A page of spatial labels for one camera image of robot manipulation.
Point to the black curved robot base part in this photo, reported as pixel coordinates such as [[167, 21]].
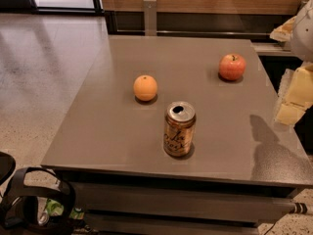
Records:
[[19, 205]]

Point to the red apple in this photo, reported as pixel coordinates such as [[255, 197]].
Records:
[[232, 67]]

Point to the green packet under table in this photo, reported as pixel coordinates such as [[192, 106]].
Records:
[[54, 208]]

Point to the orange soda can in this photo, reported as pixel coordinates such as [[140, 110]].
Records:
[[179, 129]]

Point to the grey metal bracket left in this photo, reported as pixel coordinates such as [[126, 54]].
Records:
[[150, 17]]

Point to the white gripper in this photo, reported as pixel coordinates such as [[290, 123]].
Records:
[[303, 33]]

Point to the orange fruit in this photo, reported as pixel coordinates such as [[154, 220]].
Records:
[[145, 88]]

